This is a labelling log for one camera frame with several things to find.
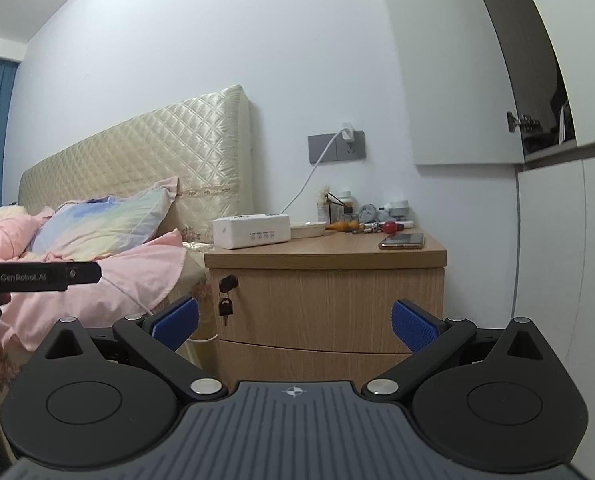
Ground cream quilted headboard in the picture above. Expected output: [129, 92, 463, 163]
[18, 84, 254, 242]

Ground metal door hinge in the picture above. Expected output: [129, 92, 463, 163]
[506, 112, 541, 133]

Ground pink blanket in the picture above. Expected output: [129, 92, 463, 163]
[0, 206, 186, 356]

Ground white tissue pack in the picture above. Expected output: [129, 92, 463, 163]
[212, 214, 291, 249]

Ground red ball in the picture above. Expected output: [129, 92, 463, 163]
[381, 221, 398, 234]

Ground wooden top drawer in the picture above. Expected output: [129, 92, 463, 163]
[209, 268, 445, 353]

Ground gold smartphone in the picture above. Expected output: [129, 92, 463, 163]
[379, 232, 425, 250]

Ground white wardrobe door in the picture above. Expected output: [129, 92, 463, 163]
[385, 0, 524, 166]

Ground grey wall socket panel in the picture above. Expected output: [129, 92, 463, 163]
[307, 130, 366, 165]

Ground wooden drawer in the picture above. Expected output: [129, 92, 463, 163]
[209, 268, 445, 353]
[217, 341, 410, 389]

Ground wooden nightstand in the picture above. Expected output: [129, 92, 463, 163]
[205, 232, 447, 386]

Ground black drawer key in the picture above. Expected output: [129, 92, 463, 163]
[218, 274, 239, 326]

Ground pastel rainbow pillow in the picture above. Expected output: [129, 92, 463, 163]
[27, 177, 179, 261]

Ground white charger cable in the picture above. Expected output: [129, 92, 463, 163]
[280, 131, 347, 215]

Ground grey crumpled cloth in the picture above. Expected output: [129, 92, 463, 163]
[358, 204, 387, 224]

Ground white charger plug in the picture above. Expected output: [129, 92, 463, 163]
[340, 122, 355, 144]

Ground wooden lower drawer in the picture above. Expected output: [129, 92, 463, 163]
[217, 341, 410, 389]

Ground reed diffuser bottle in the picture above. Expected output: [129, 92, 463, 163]
[316, 185, 335, 224]

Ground orange fruit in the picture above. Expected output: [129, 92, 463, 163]
[326, 220, 363, 232]

